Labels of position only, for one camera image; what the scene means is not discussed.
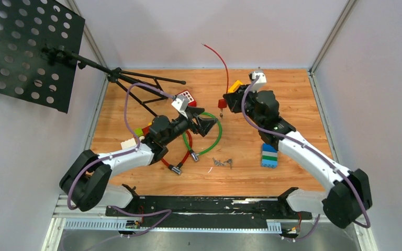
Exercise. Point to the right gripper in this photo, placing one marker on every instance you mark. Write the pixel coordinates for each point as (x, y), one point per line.
(234, 99)

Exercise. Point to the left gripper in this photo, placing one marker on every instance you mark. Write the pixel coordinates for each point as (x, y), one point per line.
(205, 124)

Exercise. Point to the silver keys of red lock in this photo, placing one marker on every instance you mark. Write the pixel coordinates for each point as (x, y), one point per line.
(217, 163)

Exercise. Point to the silver keys of green lock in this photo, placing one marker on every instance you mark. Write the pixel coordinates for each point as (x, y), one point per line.
(228, 162)

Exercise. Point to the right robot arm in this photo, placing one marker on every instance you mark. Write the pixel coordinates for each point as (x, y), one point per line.
(346, 196)

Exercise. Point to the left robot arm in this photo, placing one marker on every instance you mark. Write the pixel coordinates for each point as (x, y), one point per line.
(86, 183)

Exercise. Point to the yellow triangular toy piece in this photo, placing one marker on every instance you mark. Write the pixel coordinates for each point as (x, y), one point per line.
(233, 88)

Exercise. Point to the red window toy brick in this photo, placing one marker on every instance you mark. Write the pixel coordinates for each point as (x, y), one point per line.
(191, 100)

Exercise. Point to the red green toy car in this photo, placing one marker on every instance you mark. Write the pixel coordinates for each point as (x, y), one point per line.
(142, 131)

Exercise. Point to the blue green white brick stack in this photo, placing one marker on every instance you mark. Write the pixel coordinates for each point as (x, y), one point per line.
(269, 156)

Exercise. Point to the white blue toy brick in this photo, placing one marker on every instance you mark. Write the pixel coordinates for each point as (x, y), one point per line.
(130, 144)

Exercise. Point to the black perforated music stand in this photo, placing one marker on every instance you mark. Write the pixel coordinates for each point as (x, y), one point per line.
(40, 44)

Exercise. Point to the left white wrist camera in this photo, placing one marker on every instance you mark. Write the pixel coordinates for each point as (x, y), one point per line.
(180, 103)

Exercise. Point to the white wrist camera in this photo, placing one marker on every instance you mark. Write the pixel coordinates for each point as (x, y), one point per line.
(180, 103)
(258, 79)

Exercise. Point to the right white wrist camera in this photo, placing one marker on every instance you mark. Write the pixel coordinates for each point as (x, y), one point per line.
(258, 79)

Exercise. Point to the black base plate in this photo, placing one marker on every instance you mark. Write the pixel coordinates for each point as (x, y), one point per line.
(211, 211)

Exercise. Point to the grey slotted cable duct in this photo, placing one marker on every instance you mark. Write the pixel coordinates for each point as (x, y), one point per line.
(124, 225)

